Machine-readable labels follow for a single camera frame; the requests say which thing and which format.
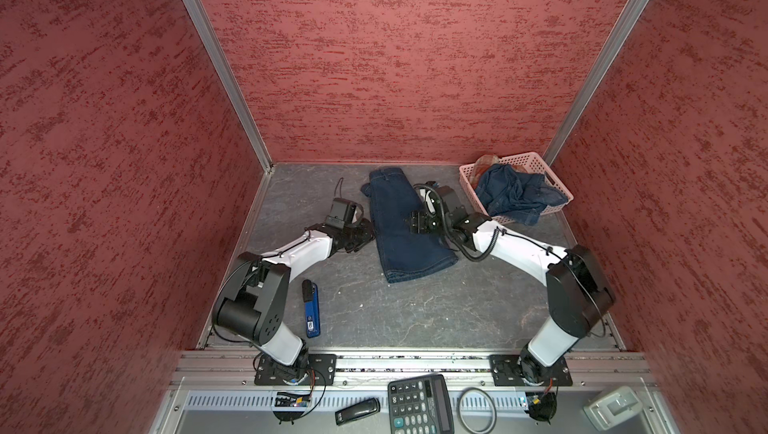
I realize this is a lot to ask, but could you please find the dark denim button skirt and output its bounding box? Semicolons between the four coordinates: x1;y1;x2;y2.
361;167;458;284

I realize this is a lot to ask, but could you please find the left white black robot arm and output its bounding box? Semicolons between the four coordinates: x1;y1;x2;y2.
211;219;375;383

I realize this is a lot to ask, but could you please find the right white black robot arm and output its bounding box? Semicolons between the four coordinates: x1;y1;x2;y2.
410;182;616;386

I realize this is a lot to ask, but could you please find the red cloth in basket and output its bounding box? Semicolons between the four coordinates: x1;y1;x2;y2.
473;154;500;175

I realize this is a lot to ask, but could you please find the denim skirt in basket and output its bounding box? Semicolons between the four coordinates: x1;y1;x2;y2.
475;164;568;226

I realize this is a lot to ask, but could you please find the pink perforated plastic basket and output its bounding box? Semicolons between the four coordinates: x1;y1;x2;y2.
459;152;574;226

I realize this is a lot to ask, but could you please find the left circuit board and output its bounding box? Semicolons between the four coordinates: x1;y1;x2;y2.
274;391;313;409

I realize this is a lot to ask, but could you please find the circuit board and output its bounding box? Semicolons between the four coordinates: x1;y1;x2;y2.
525;392;558;424
274;391;313;409

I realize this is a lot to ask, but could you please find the black calculator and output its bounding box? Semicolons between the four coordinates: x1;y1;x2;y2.
387;374;455;434

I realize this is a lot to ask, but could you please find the right circuit board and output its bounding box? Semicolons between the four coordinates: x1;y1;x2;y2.
525;392;558;424

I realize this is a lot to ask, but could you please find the grey white box device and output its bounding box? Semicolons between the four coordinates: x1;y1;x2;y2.
583;386;644;431

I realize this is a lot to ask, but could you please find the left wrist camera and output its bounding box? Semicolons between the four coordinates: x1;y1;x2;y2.
325;197;360;230

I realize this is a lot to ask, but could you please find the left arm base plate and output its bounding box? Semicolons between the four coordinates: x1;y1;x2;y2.
253;353;338;387

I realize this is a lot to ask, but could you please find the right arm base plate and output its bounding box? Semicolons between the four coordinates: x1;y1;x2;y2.
489;353;573;388

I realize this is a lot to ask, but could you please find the black cable loop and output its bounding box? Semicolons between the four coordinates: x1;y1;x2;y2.
457;386;498;434

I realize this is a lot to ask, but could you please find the aluminium front rail frame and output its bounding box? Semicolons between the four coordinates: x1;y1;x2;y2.
150;347;678;433

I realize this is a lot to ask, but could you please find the left aluminium corner post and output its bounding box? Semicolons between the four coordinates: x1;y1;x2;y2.
182;0;274;175

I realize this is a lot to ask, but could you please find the aluminium corner post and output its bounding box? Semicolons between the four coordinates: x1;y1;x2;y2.
543;0;650;165
182;0;274;175

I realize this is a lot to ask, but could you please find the right aluminium corner post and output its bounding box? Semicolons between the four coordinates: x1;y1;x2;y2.
543;0;650;165

